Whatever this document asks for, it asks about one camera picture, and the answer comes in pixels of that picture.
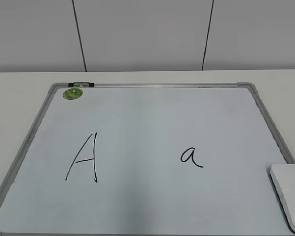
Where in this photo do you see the white board eraser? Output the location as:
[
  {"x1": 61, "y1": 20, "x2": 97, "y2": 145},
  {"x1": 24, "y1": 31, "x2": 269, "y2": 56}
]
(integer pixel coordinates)
[{"x1": 270, "y1": 164, "x2": 295, "y2": 232}]

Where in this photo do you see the round green magnet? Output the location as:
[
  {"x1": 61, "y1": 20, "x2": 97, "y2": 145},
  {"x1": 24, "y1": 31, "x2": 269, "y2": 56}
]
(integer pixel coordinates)
[{"x1": 63, "y1": 88, "x2": 83, "y2": 100}]

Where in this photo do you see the white board with grey frame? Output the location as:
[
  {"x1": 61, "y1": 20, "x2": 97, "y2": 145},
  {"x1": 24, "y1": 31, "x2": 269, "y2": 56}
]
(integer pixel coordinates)
[{"x1": 0, "y1": 83, "x2": 295, "y2": 236}]

